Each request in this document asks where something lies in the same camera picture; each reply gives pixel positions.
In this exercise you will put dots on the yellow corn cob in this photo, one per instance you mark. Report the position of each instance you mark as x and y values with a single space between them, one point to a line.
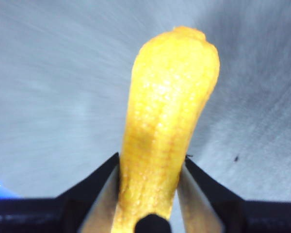
169 109

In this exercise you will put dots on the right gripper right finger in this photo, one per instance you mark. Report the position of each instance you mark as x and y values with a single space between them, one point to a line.
232 213

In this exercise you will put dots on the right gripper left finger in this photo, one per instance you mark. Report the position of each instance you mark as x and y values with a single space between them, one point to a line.
38 216

